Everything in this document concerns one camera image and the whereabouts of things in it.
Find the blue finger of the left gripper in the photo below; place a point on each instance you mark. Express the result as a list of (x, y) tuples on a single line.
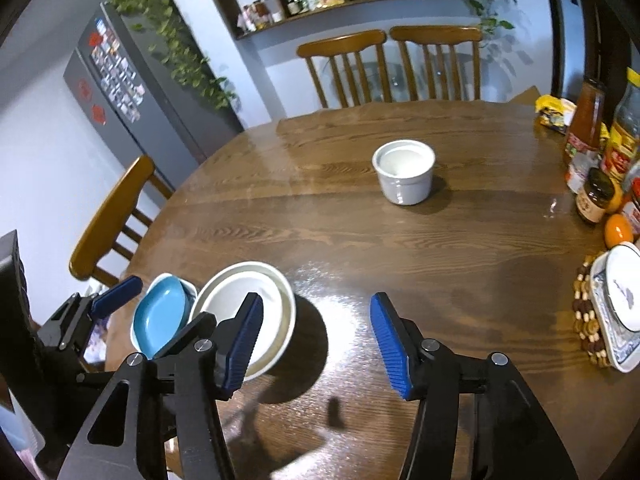
[(117, 296)]

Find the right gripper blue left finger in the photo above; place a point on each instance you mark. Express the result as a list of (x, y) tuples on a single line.
[(237, 339)]

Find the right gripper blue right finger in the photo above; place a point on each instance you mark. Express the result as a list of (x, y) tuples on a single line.
[(399, 342)]

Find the small blue patterned square plate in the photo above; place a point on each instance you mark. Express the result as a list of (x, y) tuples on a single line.
[(187, 289)]

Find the white ceramic ramekin cup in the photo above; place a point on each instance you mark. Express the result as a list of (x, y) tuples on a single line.
[(405, 171)]

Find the wooden chair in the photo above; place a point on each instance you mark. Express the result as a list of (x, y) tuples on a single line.
[(101, 235), (344, 55), (442, 68)]

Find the wooden bead trivet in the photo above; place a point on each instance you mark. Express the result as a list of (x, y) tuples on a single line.
[(586, 323)]

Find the grey refrigerator with magnets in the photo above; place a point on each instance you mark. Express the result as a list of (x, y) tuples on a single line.
[(136, 107)]

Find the orange fruit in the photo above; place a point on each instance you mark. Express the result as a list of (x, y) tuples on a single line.
[(617, 230)]

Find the brown lid jar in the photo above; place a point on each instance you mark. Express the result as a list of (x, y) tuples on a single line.
[(593, 199)]

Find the red lid jar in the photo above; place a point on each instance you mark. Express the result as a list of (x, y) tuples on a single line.
[(631, 207)]

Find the red sauce bottle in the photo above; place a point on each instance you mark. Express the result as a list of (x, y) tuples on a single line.
[(583, 133)]

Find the yellow snack packet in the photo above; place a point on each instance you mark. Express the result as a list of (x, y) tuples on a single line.
[(554, 113)]

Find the yellow cap oil bottle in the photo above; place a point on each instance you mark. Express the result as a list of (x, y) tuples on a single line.
[(622, 146)]

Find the back left wooden chair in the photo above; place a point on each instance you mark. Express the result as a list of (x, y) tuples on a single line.
[(344, 55)]

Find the back right wooden chair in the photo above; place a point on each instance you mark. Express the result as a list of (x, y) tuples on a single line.
[(442, 68)]

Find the hanging green ivy plant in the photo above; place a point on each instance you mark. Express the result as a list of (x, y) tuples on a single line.
[(176, 49)]

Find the right trailing green plant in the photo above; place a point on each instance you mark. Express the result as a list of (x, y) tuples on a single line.
[(496, 20)]

